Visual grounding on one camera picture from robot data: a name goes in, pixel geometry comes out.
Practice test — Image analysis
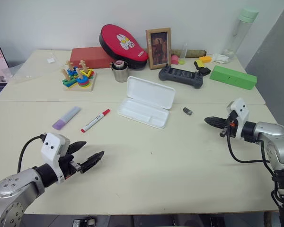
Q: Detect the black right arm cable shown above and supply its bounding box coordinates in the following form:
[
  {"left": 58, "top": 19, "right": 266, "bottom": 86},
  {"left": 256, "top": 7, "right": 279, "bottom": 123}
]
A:
[{"left": 226, "top": 136, "right": 284, "bottom": 213}]

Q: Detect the colourful wooden stacking toy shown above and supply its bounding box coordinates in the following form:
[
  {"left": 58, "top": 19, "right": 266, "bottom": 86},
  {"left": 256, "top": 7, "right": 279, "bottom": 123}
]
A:
[{"left": 60, "top": 60, "right": 98, "bottom": 92}]

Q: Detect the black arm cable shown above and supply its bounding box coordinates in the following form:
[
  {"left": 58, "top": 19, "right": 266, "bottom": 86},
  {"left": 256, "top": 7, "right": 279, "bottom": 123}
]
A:
[
  {"left": 17, "top": 134, "right": 47, "bottom": 174},
  {"left": 226, "top": 136, "right": 284, "bottom": 213}
]

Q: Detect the stainless steel cup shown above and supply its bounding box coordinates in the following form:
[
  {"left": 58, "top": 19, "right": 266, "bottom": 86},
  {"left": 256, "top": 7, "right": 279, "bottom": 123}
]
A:
[{"left": 109, "top": 61, "right": 130, "bottom": 83}]

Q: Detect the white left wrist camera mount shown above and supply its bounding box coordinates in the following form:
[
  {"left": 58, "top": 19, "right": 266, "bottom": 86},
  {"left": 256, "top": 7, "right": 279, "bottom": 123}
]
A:
[{"left": 41, "top": 132, "right": 71, "bottom": 184}]

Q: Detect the wooden picture frame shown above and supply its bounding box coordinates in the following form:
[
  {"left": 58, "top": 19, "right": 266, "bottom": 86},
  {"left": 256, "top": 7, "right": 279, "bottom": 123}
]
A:
[{"left": 145, "top": 27, "right": 172, "bottom": 70}]

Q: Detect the clear plastic tube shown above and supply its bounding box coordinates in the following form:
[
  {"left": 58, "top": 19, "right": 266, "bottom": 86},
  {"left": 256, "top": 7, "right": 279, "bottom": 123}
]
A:
[{"left": 179, "top": 42, "right": 189, "bottom": 65}]

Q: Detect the clear plastic bag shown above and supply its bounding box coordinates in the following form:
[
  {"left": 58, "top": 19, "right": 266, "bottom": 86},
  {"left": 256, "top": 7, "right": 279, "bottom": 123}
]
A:
[{"left": 0, "top": 52, "right": 70, "bottom": 84}]

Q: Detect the red rectangular box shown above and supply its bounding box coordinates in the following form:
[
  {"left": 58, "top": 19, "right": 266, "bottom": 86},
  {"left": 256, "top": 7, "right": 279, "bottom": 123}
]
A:
[{"left": 70, "top": 46, "right": 117, "bottom": 70}]

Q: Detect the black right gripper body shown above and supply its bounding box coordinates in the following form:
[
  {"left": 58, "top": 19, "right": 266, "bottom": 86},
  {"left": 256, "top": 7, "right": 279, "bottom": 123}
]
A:
[{"left": 219, "top": 110, "right": 239, "bottom": 139}]

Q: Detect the brown wooden log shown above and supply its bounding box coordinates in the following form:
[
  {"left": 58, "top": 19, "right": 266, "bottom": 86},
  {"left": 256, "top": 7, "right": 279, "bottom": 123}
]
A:
[{"left": 170, "top": 48, "right": 208, "bottom": 58}]

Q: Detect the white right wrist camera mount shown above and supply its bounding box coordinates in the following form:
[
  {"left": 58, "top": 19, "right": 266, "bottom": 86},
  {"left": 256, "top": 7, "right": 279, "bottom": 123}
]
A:
[{"left": 226, "top": 98, "right": 249, "bottom": 139}]

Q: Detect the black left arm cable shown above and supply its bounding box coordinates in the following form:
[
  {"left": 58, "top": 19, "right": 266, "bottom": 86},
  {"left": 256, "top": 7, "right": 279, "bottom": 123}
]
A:
[{"left": 17, "top": 134, "right": 47, "bottom": 174}]

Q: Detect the white plastic pencil case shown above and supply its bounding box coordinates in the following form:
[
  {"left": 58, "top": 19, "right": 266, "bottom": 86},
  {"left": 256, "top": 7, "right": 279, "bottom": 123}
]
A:
[{"left": 117, "top": 76, "right": 176, "bottom": 130}]

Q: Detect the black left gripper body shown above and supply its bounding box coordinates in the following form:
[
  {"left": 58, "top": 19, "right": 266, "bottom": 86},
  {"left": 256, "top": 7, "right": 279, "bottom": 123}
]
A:
[{"left": 58, "top": 154, "right": 83, "bottom": 180}]

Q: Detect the red black boxing pad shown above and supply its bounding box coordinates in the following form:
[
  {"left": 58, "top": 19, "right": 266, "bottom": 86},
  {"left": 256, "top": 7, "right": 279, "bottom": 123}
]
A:
[{"left": 99, "top": 24, "right": 149, "bottom": 71}]

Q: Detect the brown curved object under table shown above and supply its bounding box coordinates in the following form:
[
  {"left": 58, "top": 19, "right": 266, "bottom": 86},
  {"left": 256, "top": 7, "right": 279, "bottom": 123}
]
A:
[{"left": 264, "top": 210, "right": 280, "bottom": 227}]

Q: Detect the purple highlighter marker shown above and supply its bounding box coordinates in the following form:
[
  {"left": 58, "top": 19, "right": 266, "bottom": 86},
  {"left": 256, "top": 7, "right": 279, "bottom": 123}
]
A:
[{"left": 52, "top": 106, "right": 82, "bottom": 131}]

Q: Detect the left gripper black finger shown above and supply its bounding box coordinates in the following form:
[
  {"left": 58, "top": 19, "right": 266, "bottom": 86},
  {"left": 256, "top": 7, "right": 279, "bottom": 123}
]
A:
[
  {"left": 68, "top": 140, "right": 87, "bottom": 156},
  {"left": 80, "top": 151, "right": 105, "bottom": 174}
]

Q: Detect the red white marker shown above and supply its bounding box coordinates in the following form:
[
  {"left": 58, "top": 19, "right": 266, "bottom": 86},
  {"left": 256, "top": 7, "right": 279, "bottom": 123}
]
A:
[{"left": 80, "top": 108, "right": 111, "bottom": 133}]

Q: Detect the clear bottle green lid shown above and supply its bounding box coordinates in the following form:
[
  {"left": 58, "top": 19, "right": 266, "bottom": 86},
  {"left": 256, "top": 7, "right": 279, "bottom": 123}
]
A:
[{"left": 222, "top": 7, "right": 260, "bottom": 63}]

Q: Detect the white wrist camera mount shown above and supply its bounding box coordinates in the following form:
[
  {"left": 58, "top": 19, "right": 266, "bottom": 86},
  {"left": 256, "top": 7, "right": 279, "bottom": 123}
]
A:
[
  {"left": 41, "top": 132, "right": 71, "bottom": 184},
  {"left": 226, "top": 98, "right": 249, "bottom": 139}
]

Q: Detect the grey white object under table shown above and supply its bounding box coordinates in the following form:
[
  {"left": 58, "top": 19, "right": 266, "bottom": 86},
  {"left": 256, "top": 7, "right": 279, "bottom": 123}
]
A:
[{"left": 72, "top": 217, "right": 97, "bottom": 227}]

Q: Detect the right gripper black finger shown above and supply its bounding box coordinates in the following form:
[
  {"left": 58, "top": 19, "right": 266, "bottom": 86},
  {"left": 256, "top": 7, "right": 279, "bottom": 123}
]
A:
[
  {"left": 206, "top": 121, "right": 228, "bottom": 130},
  {"left": 204, "top": 116, "right": 228, "bottom": 124}
]

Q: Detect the white crumpled cloth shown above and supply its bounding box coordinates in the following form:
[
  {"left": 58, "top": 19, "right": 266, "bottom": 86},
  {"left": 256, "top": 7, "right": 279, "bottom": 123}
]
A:
[{"left": 211, "top": 53, "right": 230, "bottom": 64}]

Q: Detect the dark grey game controller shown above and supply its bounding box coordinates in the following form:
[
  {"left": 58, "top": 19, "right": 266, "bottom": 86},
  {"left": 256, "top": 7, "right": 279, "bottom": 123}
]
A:
[{"left": 158, "top": 65, "right": 204, "bottom": 90}]

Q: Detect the green rectangular block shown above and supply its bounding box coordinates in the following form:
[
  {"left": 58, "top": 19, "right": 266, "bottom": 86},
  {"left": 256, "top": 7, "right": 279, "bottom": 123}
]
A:
[{"left": 209, "top": 65, "right": 258, "bottom": 91}]

